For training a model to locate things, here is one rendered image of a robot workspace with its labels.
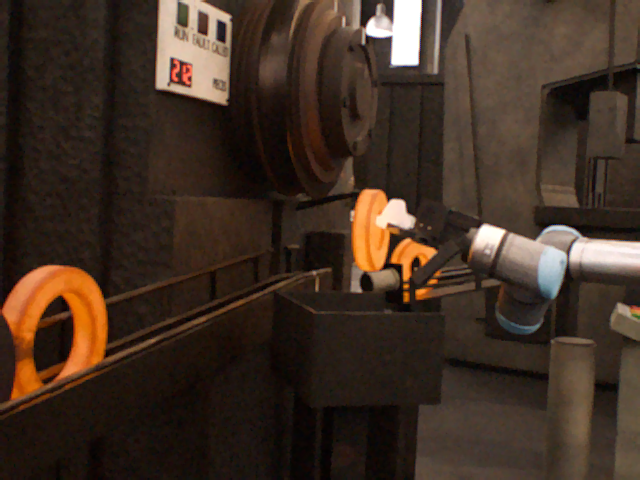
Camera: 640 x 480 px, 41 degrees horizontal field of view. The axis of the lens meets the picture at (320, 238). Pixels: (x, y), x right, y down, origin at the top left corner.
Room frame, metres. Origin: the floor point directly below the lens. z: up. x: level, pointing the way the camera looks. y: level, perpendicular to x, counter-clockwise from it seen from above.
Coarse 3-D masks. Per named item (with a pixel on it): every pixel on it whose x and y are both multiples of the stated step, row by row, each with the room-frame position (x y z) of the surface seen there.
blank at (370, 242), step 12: (372, 192) 1.65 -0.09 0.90; (360, 204) 1.62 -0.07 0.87; (372, 204) 1.62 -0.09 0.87; (384, 204) 1.70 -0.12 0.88; (360, 216) 1.61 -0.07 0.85; (372, 216) 1.62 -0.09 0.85; (360, 228) 1.60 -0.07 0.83; (372, 228) 1.62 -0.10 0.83; (360, 240) 1.60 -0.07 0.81; (372, 240) 1.62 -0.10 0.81; (384, 240) 1.71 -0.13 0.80; (360, 252) 1.61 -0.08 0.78; (372, 252) 1.62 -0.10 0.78; (384, 252) 1.71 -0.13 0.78; (360, 264) 1.63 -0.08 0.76; (372, 264) 1.63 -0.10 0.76
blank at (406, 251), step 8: (408, 240) 2.28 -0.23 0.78; (400, 248) 2.26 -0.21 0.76; (408, 248) 2.26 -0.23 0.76; (416, 248) 2.28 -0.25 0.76; (424, 248) 2.30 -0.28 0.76; (392, 256) 2.27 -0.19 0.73; (400, 256) 2.25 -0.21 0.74; (408, 256) 2.26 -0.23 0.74; (424, 256) 2.30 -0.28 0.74; (432, 256) 2.31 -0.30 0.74; (408, 264) 2.27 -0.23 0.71; (408, 272) 2.27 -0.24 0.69; (432, 280) 2.32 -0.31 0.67
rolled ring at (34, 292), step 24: (24, 288) 1.03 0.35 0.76; (48, 288) 1.04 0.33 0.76; (72, 288) 1.09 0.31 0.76; (96, 288) 1.14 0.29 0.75; (24, 312) 1.00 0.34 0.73; (72, 312) 1.14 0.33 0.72; (96, 312) 1.14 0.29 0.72; (24, 336) 1.00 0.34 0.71; (96, 336) 1.14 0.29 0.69; (24, 360) 1.00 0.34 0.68; (72, 360) 1.13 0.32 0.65; (96, 360) 1.14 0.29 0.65; (24, 384) 1.01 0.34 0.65
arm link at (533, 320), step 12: (504, 288) 1.61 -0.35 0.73; (504, 300) 1.63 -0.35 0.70; (516, 300) 1.59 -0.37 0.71; (504, 312) 1.65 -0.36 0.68; (516, 312) 1.62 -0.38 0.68; (528, 312) 1.61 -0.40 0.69; (540, 312) 1.62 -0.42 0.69; (504, 324) 1.67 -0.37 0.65; (516, 324) 1.64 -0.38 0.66; (528, 324) 1.64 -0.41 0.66
